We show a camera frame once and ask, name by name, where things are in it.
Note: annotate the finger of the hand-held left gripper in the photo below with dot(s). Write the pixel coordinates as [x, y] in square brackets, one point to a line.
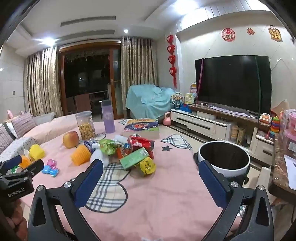
[34, 166]
[12, 162]

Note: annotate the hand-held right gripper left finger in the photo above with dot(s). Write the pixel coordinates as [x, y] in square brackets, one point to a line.
[89, 183]

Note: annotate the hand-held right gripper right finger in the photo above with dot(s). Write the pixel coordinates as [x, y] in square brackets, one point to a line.
[214, 185]

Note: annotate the white trash bin black liner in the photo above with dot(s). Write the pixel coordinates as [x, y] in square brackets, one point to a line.
[231, 171]

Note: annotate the white plastic bottle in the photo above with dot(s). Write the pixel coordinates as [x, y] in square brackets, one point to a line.
[98, 157]

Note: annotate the blue white wrapper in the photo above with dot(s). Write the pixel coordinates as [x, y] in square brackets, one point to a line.
[91, 144]

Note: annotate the green snack bag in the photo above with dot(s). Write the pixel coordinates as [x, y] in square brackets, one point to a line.
[107, 147]

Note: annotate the orange snack wrapper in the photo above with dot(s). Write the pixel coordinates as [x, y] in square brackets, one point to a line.
[122, 150]

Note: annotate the green drink carton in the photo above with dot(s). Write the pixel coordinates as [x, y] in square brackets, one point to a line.
[133, 160]

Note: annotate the yellow snack packet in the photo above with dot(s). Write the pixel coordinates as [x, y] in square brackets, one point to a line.
[147, 165]

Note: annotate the red and white milk carton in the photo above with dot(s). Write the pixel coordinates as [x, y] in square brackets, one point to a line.
[140, 143]

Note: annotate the person's left hand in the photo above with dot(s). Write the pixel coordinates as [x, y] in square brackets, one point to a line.
[16, 217]

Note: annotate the yellow ribbed cup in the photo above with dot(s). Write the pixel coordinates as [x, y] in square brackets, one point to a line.
[37, 152]

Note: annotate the blue plastic toy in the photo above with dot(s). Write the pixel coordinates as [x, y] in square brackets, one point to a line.
[49, 171]

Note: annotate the striped pillow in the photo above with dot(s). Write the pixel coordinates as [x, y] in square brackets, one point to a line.
[23, 125]
[5, 139]

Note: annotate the pink covered sofa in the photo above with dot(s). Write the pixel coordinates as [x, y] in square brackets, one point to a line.
[46, 132]

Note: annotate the red yellow apple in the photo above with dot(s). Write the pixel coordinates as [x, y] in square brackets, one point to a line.
[70, 139]

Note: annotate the pink plush toy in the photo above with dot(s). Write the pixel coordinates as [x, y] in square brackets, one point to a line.
[10, 114]

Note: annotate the clear jar of puffed snacks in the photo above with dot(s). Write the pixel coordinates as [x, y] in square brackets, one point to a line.
[86, 129]

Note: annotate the white television cabinet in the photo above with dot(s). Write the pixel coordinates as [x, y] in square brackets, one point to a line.
[203, 122]

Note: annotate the purple drink bottle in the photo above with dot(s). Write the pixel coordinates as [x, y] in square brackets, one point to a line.
[108, 118]

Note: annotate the marble side table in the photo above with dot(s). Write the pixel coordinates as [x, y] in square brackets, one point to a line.
[282, 185]

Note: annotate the colourful puzzle box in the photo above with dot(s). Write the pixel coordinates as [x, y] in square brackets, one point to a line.
[141, 126]

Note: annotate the pink kettlebell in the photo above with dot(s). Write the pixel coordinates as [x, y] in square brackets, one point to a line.
[167, 120]

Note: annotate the blue toy base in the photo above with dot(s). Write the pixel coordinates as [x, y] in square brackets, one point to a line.
[185, 108]

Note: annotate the red white toy phone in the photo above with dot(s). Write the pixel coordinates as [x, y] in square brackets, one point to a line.
[265, 118]

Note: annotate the beige patterned curtain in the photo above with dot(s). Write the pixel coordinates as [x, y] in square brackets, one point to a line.
[42, 81]
[138, 69]

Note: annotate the pink storage box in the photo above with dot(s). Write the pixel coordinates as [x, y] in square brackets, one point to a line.
[290, 143]
[290, 120]

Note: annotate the green activity toy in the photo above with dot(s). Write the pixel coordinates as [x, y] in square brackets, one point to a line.
[189, 99]

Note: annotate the toy ferris wheel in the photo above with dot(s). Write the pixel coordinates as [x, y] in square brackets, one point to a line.
[177, 99]

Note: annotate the pink toy house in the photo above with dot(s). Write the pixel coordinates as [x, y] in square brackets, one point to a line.
[193, 88]

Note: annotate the teal covered armchair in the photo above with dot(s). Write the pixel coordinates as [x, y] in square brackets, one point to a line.
[148, 99]

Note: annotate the brown cardboard piece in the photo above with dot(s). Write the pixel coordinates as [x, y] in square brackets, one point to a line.
[281, 106]

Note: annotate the black flat television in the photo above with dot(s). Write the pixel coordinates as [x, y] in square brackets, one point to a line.
[233, 83]

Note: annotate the wooden framed glass door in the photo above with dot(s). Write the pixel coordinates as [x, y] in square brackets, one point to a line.
[87, 69]

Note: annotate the red heart hanging decoration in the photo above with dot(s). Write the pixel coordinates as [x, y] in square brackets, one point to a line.
[171, 58]

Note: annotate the round red wall sticker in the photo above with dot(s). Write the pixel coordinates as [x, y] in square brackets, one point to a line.
[228, 34]

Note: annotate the small red wall sticker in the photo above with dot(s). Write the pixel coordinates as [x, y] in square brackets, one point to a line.
[249, 31]

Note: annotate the cartoon figure wall sticker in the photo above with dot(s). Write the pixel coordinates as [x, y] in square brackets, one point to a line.
[275, 33]

